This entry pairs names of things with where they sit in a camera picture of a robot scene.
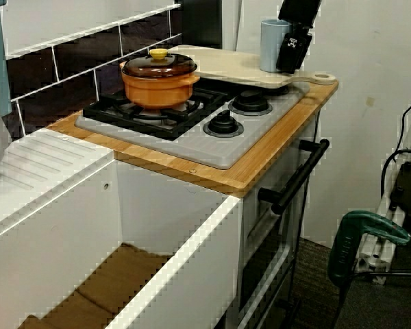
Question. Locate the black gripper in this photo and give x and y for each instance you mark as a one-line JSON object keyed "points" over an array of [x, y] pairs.
{"points": [[299, 13]]}

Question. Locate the light blue plastic cup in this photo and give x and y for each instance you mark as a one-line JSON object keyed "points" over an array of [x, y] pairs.
{"points": [[268, 48]]}

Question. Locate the smoked glass lid yellow knob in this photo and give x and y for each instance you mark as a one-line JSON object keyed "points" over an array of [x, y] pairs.
{"points": [[157, 70]]}

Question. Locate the black stove knob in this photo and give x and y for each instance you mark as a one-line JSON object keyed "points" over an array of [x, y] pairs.
{"points": [[250, 103], [222, 125]]}

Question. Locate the grey toy stove panel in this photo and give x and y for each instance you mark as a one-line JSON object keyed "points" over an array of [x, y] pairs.
{"points": [[209, 150]]}

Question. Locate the orange toy pot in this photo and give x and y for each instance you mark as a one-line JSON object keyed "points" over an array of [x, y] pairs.
{"points": [[157, 92]]}

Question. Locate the white oven door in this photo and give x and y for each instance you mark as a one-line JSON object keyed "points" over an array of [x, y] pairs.
{"points": [[251, 222]]}

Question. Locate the black burner grate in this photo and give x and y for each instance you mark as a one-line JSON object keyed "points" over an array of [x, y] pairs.
{"points": [[102, 111]]}

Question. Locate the green power drill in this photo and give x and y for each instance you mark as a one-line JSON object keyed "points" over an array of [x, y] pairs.
{"points": [[342, 253]]}

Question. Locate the dark tiled backsplash panel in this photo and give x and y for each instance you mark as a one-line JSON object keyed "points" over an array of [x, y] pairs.
{"points": [[72, 58]]}

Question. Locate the brown cloth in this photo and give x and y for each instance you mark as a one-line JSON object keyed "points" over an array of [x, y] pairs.
{"points": [[116, 284]]}

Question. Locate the white toy sink unit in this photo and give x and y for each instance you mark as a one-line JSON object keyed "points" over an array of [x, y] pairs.
{"points": [[55, 222]]}

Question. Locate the aluminium frame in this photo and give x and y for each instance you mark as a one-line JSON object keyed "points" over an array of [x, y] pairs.
{"points": [[370, 257]]}

